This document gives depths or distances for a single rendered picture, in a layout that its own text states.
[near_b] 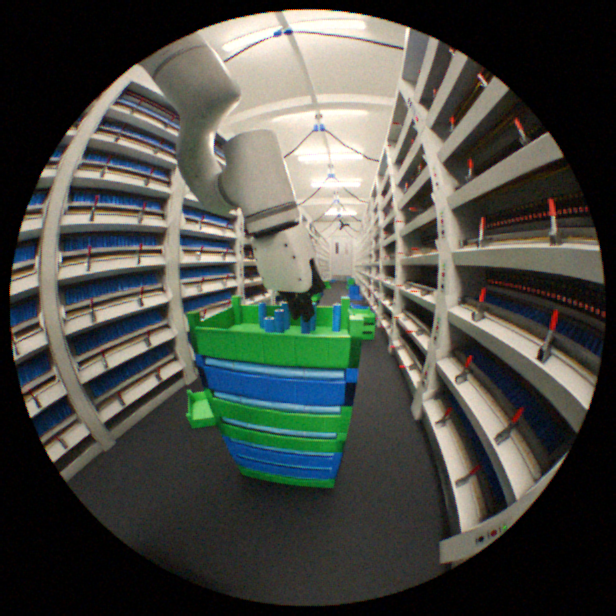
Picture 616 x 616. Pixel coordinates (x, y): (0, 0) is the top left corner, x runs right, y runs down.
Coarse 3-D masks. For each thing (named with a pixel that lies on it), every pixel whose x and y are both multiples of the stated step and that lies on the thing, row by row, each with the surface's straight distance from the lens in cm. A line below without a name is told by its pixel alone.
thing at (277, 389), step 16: (208, 368) 38; (208, 384) 40; (224, 384) 38; (240, 384) 36; (256, 384) 34; (272, 384) 33; (288, 384) 32; (304, 384) 31; (320, 384) 31; (336, 384) 31; (352, 384) 31; (272, 400) 35; (288, 400) 34; (304, 400) 34; (320, 400) 33; (336, 400) 33; (352, 400) 34
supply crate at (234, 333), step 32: (192, 320) 35; (224, 320) 47; (256, 320) 50; (320, 320) 47; (352, 320) 27; (224, 352) 33; (256, 352) 30; (288, 352) 29; (320, 352) 28; (352, 352) 28
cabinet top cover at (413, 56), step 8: (408, 32) 118; (416, 32) 119; (408, 40) 119; (416, 40) 120; (424, 40) 121; (408, 48) 121; (416, 48) 122; (424, 48) 123; (408, 56) 123; (416, 56) 124; (424, 56) 125; (408, 64) 126; (416, 64) 126; (400, 72) 131; (408, 72) 128; (416, 72) 129; (416, 80) 132
